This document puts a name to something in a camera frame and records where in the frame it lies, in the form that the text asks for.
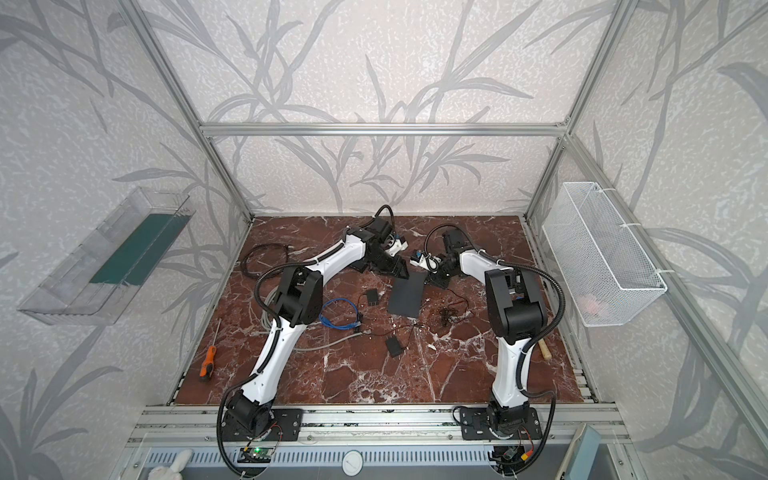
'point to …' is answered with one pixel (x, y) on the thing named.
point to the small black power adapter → (372, 296)
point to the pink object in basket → (592, 305)
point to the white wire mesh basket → (606, 276)
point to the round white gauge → (352, 463)
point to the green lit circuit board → (255, 455)
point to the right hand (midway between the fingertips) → (432, 265)
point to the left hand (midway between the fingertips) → (407, 267)
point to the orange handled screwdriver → (208, 364)
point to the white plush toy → (174, 471)
